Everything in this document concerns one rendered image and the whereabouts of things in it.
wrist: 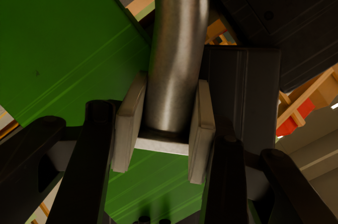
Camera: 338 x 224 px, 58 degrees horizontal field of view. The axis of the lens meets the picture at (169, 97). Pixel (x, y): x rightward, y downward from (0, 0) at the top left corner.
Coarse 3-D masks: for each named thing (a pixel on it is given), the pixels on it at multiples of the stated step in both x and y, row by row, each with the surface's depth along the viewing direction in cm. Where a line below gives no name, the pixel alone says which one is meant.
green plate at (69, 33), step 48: (0, 0) 19; (48, 0) 19; (96, 0) 19; (0, 48) 20; (48, 48) 20; (96, 48) 20; (144, 48) 20; (0, 96) 22; (48, 96) 22; (96, 96) 21; (144, 192) 24; (192, 192) 24
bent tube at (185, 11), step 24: (168, 0) 16; (192, 0) 15; (168, 24) 16; (192, 24) 16; (168, 48) 16; (192, 48) 16; (168, 72) 17; (192, 72) 17; (168, 96) 17; (192, 96) 18; (144, 120) 18; (168, 120) 18; (144, 144) 18; (168, 144) 18
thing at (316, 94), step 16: (208, 32) 331; (224, 32) 396; (320, 80) 371; (336, 80) 401; (288, 96) 410; (304, 96) 350; (320, 96) 380; (288, 112) 332; (304, 112) 358; (288, 128) 339
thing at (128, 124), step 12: (144, 72) 19; (132, 84) 17; (144, 84) 17; (132, 96) 15; (144, 96) 18; (120, 108) 14; (132, 108) 14; (120, 120) 13; (132, 120) 13; (120, 132) 13; (132, 132) 14; (120, 144) 13; (132, 144) 15; (120, 156) 14; (120, 168) 14
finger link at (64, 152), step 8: (120, 104) 16; (72, 128) 13; (80, 128) 13; (64, 136) 12; (72, 136) 12; (56, 144) 12; (64, 144) 12; (72, 144) 12; (112, 144) 13; (48, 152) 12; (56, 152) 12; (64, 152) 12; (112, 152) 13; (40, 160) 12; (48, 160) 12; (56, 160) 12; (64, 160) 12; (40, 168) 12; (48, 168) 12; (56, 168) 12; (64, 168) 12
